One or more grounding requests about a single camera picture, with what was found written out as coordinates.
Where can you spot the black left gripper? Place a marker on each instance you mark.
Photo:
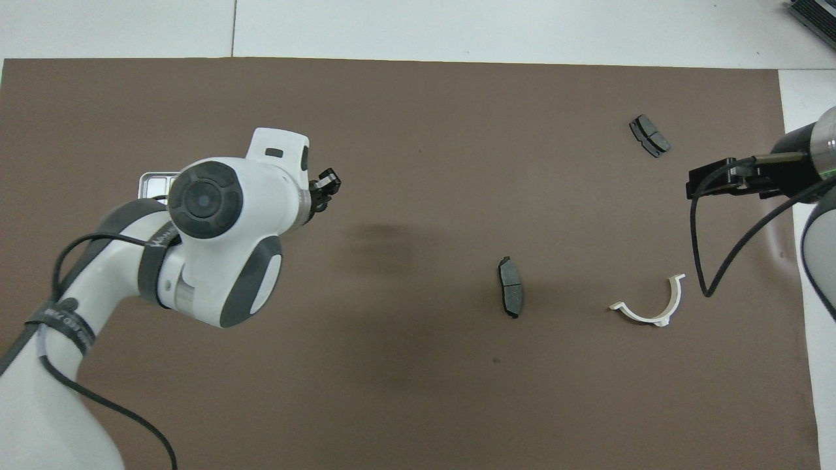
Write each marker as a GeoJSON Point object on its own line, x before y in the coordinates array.
{"type": "Point", "coordinates": [313, 199]}

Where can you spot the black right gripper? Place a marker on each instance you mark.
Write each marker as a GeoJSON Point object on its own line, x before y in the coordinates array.
{"type": "Point", "coordinates": [787, 173]}

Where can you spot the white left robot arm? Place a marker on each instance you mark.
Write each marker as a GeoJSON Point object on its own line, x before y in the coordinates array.
{"type": "Point", "coordinates": [261, 196]}

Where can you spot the silver ribbed metal tray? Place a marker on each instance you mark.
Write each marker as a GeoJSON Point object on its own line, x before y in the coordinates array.
{"type": "Point", "coordinates": [153, 186]}

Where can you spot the short grey brake pad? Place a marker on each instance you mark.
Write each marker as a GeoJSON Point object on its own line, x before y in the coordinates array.
{"type": "Point", "coordinates": [650, 136]}

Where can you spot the brown table mat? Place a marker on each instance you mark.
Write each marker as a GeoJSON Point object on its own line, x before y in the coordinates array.
{"type": "Point", "coordinates": [457, 163]}

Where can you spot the dark ribbed metal device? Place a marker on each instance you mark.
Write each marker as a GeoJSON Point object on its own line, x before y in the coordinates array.
{"type": "Point", "coordinates": [819, 13]}

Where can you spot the long grey brake pad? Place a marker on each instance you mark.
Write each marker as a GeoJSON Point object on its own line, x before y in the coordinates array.
{"type": "Point", "coordinates": [511, 290]}

